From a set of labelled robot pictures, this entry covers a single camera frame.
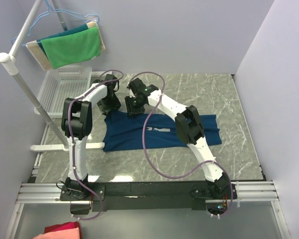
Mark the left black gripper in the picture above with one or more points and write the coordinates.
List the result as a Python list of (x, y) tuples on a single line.
[(109, 107)]

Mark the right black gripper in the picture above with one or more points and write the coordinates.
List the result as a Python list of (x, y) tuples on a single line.
[(135, 109)]

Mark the blue t shirt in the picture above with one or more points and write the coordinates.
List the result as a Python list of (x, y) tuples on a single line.
[(125, 133)]

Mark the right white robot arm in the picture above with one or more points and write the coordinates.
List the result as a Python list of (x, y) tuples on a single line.
[(189, 130)]

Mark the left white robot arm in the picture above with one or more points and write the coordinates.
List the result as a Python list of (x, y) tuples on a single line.
[(77, 125)]

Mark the white plastic basket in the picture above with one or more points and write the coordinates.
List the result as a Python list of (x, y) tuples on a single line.
[(62, 83)]

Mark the green towel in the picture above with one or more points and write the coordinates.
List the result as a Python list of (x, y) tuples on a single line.
[(73, 48)]

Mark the teal towel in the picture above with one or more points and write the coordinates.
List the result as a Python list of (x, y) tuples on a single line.
[(64, 33)]

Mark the black base beam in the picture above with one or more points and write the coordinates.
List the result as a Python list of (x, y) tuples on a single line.
[(152, 195)]

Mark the beige towel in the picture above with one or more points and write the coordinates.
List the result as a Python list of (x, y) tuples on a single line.
[(40, 55)]

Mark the white clothes rack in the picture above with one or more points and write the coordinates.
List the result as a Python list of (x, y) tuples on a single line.
[(19, 126)]

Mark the red folded shirt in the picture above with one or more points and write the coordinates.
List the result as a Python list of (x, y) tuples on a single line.
[(60, 227)]

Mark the pink folded shirt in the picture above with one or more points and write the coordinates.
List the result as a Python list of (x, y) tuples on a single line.
[(63, 234)]

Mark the blue wire hanger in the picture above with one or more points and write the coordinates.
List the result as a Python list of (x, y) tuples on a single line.
[(52, 8)]

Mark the aluminium rail frame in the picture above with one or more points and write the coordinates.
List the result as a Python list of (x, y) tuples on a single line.
[(48, 193)]

